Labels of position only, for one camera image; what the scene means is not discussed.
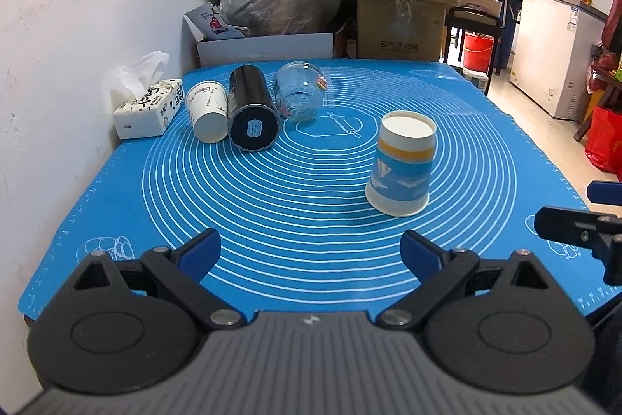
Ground blue orange paper cup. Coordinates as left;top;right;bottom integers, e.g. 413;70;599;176
365;110;437;217

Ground small white paper cup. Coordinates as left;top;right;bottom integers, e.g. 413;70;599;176
185;81;228;143

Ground blue silicone baking mat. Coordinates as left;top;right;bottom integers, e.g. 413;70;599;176
18;60;616;318

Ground white chest freezer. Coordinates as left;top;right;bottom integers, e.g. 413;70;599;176
509;0;607;121

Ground white tissue box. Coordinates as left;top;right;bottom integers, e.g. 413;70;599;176
113;51;185;140

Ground black cylindrical bottle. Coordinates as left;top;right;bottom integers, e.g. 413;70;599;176
228;64;281;152

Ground red bucket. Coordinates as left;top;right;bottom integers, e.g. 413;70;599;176
462;33;494;73

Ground clear glass jar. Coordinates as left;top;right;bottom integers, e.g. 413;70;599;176
273;61;328;121

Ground white open cardboard box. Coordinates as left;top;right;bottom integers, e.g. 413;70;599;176
183;3;335;67

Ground lower cardboard box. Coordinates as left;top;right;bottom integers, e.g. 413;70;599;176
356;0;446;62

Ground black metal cart frame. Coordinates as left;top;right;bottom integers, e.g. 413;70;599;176
441;5;504;96

